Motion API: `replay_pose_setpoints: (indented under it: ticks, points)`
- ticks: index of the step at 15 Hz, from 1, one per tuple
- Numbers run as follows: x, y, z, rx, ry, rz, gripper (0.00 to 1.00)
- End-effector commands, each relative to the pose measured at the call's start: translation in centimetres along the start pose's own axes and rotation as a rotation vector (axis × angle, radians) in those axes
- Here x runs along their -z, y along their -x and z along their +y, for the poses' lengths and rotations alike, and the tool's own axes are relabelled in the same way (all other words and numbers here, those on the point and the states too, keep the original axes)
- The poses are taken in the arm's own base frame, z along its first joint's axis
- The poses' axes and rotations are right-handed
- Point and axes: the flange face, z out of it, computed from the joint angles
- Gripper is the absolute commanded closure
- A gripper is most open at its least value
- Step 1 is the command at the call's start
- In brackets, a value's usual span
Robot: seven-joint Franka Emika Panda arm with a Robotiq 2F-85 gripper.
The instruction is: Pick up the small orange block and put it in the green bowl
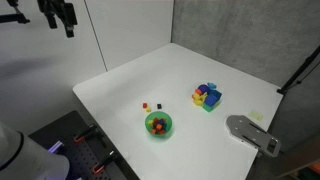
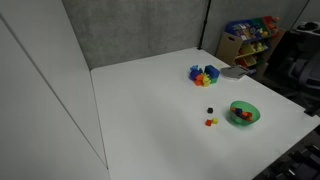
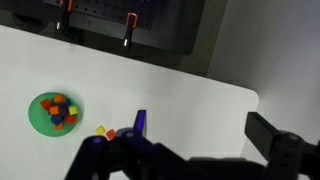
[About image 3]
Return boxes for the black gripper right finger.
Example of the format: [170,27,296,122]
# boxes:
[244,112,320,180]

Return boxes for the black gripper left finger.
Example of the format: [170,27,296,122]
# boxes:
[65,129,187,180]

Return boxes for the small orange block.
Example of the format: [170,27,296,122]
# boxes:
[106,129,116,140]

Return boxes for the small dark purple block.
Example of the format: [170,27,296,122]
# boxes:
[133,110,147,137]

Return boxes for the small yellow block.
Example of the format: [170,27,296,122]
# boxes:
[95,125,106,135]

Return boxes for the green plastic bowl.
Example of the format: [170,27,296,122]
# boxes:
[28,92,82,137]

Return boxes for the blocks inside green bowl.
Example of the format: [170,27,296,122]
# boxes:
[40,94,78,130]

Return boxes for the orange black clamp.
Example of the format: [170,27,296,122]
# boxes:
[123,12,138,49]
[56,0,73,34]

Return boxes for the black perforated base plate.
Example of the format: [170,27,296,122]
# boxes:
[42,0,206,55]

